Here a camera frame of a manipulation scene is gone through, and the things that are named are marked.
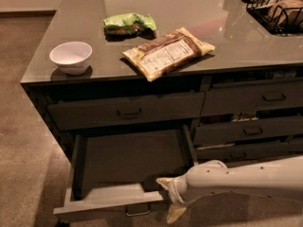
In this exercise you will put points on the grey drawer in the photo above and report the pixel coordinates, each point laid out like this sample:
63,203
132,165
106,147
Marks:
221,133
251,98
84,114
116,174
252,151

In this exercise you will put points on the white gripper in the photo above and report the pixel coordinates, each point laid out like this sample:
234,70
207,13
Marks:
174,189

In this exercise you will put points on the black wire basket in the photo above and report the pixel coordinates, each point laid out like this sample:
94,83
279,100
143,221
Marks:
278,17

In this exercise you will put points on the green snack bag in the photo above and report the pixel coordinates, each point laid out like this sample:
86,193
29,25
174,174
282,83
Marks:
128,24

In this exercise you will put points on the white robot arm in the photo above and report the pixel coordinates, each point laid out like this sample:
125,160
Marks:
282,179

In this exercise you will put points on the white bowl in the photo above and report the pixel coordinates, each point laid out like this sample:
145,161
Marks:
72,58

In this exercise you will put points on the brown yellow snack bag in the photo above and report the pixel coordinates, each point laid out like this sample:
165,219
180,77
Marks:
165,54

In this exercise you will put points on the grey counter cabinet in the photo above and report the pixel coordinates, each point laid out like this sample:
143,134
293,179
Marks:
111,67

